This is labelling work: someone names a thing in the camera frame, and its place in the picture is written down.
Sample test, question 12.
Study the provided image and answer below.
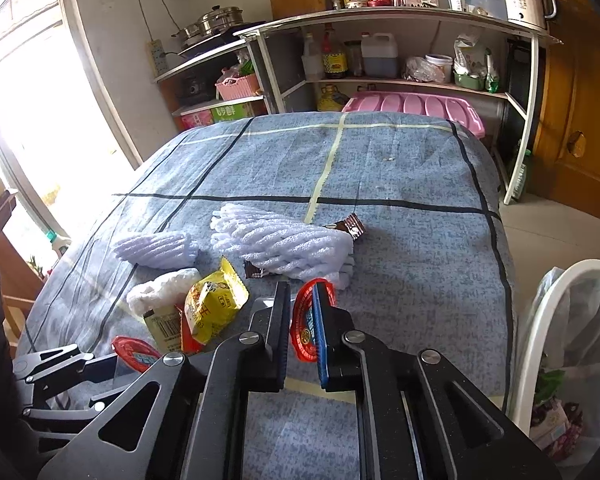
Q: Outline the white green spray bottle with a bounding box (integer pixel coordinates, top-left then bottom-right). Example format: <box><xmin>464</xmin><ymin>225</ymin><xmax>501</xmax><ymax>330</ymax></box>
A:
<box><xmin>44</xmin><ymin>230</ymin><xmax>73</xmax><ymax>256</ymax></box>

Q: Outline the brown chocolate bar wrapper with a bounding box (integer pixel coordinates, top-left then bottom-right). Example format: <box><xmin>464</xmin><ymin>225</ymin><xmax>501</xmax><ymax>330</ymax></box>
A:
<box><xmin>243</xmin><ymin>213</ymin><xmax>369</xmax><ymax>280</ymax></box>

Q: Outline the red orange snack packet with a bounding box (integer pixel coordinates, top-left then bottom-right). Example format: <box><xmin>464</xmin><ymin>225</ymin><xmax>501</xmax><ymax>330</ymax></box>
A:
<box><xmin>179</xmin><ymin>305</ymin><xmax>206</xmax><ymax>356</ymax></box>

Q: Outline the wooden door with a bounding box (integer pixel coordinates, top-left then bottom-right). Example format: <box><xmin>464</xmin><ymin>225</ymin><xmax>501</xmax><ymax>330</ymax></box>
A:
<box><xmin>530</xmin><ymin>0</ymin><xmax>600</xmax><ymax>226</ymax></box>

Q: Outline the steel pan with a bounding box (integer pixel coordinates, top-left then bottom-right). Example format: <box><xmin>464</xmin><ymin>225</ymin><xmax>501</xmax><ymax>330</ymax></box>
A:
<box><xmin>170</xmin><ymin>22</ymin><xmax>206</xmax><ymax>47</ymax></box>

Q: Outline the plastic jug of dark liquid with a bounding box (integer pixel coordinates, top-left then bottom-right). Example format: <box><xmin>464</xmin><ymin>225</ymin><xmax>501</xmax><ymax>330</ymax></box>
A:
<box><xmin>360</xmin><ymin>32</ymin><xmax>400</xmax><ymax>79</ymax></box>

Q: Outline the green cardboard box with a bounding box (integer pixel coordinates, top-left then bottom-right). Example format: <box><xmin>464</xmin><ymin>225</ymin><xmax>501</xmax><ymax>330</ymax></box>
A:
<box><xmin>210</xmin><ymin>101</ymin><xmax>256</xmax><ymax>123</ymax></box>

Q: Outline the green plastic basket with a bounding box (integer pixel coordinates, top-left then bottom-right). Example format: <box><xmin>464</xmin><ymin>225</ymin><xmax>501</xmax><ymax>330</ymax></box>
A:
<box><xmin>452</xmin><ymin>71</ymin><xmax>487</xmax><ymax>92</ymax></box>

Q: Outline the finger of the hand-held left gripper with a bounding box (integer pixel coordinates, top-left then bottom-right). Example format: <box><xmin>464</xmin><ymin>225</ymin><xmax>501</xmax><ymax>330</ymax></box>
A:
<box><xmin>12</xmin><ymin>343</ymin><xmax>120</xmax><ymax>387</ymax></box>
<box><xmin>21</xmin><ymin>387</ymin><xmax>126</xmax><ymax>423</ymax></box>

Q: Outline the pink woven basket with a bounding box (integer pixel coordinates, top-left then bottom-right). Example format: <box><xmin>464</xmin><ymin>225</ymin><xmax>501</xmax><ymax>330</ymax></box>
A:
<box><xmin>215</xmin><ymin>73</ymin><xmax>260</xmax><ymax>102</ymax></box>

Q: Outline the white plastic tub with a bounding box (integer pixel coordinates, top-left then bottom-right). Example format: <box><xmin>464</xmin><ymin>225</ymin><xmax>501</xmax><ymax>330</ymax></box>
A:
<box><xmin>424</xmin><ymin>54</ymin><xmax>454</xmax><ymax>84</ymax></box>

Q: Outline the white shelf unit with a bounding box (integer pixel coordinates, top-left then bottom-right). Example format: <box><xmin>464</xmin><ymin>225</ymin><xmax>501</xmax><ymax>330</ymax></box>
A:
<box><xmin>234</xmin><ymin>7</ymin><xmax>563</xmax><ymax>206</ymax></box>

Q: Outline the beige barcode packet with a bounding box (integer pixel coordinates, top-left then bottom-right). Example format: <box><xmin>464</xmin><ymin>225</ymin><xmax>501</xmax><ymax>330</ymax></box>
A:
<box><xmin>142</xmin><ymin>306</ymin><xmax>187</xmax><ymax>354</ymax></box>

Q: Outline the soy sauce bottle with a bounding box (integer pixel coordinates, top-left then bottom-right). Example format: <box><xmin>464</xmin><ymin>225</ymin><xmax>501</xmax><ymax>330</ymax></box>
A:
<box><xmin>321</xmin><ymin>30</ymin><xmax>348</xmax><ymax>80</ymax></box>

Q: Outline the crumpled clear plastic bag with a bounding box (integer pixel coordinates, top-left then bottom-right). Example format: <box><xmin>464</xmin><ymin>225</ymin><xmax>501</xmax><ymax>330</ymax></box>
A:
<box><xmin>404</xmin><ymin>56</ymin><xmax>433</xmax><ymax>83</ymax></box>

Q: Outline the white power strip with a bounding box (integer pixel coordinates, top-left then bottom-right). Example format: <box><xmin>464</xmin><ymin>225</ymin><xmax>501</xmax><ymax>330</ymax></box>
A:
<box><xmin>146</xmin><ymin>38</ymin><xmax>168</xmax><ymax>77</ymax></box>

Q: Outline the green snack packet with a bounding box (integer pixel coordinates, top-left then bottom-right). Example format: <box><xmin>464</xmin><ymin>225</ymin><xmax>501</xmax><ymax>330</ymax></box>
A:
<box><xmin>534</xmin><ymin>367</ymin><xmax>567</xmax><ymax>403</ymax></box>

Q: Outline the wooden furniture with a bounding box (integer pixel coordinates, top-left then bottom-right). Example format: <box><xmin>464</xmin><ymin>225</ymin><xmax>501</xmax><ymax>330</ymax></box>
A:
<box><xmin>0</xmin><ymin>192</ymin><xmax>48</xmax><ymax>348</ymax></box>

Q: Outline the white food bag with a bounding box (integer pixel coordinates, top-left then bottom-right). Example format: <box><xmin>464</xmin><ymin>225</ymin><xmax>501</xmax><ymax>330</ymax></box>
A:
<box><xmin>452</xmin><ymin>34</ymin><xmax>493</xmax><ymax>78</ymax></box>

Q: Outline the small lavender foam net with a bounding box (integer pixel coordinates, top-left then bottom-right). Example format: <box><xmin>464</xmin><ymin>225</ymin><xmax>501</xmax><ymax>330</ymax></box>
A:
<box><xmin>112</xmin><ymin>230</ymin><xmax>201</xmax><ymax>267</ymax></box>

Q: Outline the white plastic bottle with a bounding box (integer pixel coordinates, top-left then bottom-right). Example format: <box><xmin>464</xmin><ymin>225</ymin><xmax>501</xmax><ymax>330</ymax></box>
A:
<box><xmin>301</xmin><ymin>34</ymin><xmax>323</xmax><ymax>82</ymax></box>

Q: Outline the dark jar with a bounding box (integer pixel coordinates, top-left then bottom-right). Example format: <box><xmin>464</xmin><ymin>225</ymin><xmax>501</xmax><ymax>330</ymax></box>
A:
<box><xmin>344</xmin><ymin>40</ymin><xmax>365</xmax><ymax>78</ymax></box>

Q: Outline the pink cardboard box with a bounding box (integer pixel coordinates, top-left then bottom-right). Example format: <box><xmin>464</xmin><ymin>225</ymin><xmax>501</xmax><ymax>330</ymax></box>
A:
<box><xmin>180</xmin><ymin>110</ymin><xmax>215</xmax><ymax>132</ymax></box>

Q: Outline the yellow snack packet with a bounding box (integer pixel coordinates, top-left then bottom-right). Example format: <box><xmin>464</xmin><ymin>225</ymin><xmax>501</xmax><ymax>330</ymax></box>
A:
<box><xmin>184</xmin><ymin>256</ymin><xmax>250</xmax><ymax>347</ymax></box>

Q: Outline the red lidded small cup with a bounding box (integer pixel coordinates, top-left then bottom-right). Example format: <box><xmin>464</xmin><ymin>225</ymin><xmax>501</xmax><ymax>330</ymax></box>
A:
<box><xmin>290</xmin><ymin>278</ymin><xmax>337</xmax><ymax>364</ymax></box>
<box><xmin>111</xmin><ymin>336</ymin><xmax>163</xmax><ymax>374</ymax></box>

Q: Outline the white round bin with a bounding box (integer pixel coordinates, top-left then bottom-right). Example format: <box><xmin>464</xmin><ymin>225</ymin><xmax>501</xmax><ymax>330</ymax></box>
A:
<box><xmin>509</xmin><ymin>258</ymin><xmax>600</xmax><ymax>463</ymax></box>

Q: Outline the window with white frame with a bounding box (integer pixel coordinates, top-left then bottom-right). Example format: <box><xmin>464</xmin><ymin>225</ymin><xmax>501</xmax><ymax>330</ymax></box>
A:
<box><xmin>0</xmin><ymin>0</ymin><xmax>146</xmax><ymax>281</ymax></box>

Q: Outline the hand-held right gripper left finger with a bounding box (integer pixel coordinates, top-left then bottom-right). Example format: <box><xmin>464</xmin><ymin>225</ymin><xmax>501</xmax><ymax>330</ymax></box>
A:
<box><xmin>39</xmin><ymin>281</ymin><xmax>292</xmax><ymax>480</ymax></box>

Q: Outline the yellow cooking oil bottle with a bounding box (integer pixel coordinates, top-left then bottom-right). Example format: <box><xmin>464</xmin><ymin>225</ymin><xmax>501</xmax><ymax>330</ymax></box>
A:
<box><xmin>316</xmin><ymin>85</ymin><xmax>352</xmax><ymax>113</ymax></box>

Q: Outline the small side shelf table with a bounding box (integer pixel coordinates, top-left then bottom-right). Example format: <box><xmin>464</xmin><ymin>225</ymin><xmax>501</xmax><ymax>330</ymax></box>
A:
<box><xmin>152</xmin><ymin>37</ymin><xmax>271</xmax><ymax>133</ymax></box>

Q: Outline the black rice cooker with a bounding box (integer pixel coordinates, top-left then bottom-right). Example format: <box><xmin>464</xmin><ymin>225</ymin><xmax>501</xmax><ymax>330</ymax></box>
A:
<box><xmin>176</xmin><ymin>76</ymin><xmax>218</xmax><ymax>103</ymax></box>

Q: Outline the black appliance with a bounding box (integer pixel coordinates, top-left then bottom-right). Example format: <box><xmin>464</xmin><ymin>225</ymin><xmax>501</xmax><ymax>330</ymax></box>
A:
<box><xmin>505</xmin><ymin>40</ymin><xmax>548</xmax><ymax>128</ymax></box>

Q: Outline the steel steamer pot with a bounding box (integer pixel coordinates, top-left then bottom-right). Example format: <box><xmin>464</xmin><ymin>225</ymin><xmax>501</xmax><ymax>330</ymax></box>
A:
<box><xmin>196</xmin><ymin>6</ymin><xmax>244</xmax><ymax>37</ymax></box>

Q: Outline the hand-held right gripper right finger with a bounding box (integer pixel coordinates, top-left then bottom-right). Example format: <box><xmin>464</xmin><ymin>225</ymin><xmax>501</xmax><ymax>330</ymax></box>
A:
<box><xmin>313</xmin><ymin>281</ymin><xmax>563</xmax><ymax>480</ymax></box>

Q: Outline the green white packet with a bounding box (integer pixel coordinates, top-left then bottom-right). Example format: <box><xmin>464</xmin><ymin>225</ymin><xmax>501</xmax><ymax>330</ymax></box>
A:
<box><xmin>485</xmin><ymin>55</ymin><xmax>501</xmax><ymax>93</ymax></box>

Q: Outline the red white milk carton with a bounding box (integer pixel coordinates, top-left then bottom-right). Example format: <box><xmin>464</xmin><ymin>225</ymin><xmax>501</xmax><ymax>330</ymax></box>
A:
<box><xmin>530</xmin><ymin>399</ymin><xmax>586</xmax><ymax>453</ymax></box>

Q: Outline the large lavender foam net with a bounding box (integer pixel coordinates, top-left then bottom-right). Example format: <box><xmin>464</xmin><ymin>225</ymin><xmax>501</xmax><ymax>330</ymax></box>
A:
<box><xmin>210</xmin><ymin>203</ymin><xmax>356</xmax><ymax>292</ymax></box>

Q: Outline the green plastic bottle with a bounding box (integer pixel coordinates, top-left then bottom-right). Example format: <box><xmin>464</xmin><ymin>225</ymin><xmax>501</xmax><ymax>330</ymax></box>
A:
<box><xmin>511</xmin><ymin>149</ymin><xmax>532</xmax><ymax>200</ymax></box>

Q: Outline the translucent bin liner bag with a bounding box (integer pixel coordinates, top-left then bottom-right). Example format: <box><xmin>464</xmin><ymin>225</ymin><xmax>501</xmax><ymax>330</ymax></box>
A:
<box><xmin>530</xmin><ymin>267</ymin><xmax>600</xmax><ymax>461</ymax></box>

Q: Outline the black induction cooker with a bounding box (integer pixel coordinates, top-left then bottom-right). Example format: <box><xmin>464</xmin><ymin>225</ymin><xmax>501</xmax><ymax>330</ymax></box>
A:
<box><xmin>177</xmin><ymin>21</ymin><xmax>268</xmax><ymax>57</ymax></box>

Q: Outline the pink plastic storage box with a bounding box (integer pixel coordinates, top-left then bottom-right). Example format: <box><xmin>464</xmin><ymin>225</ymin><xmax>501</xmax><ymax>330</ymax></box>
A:
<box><xmin>341</xmin><ymin>91</ymin><xmax>487</xmax><ymax>139</ymax></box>

